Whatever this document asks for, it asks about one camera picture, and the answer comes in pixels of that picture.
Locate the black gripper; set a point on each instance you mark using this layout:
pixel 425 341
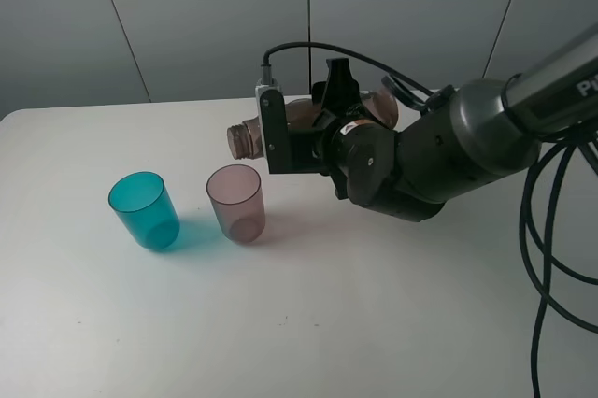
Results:
pixel 343 133

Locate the brown translucent water bottle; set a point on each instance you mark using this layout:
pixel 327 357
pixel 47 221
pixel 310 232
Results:
pixel 245 139

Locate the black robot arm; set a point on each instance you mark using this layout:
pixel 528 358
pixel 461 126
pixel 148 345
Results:
pixel 464 138

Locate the pink translucent cup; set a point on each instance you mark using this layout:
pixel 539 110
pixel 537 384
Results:
pixel 235 192

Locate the teal translucent cup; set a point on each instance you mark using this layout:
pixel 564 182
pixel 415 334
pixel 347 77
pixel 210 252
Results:
pixel 142 203

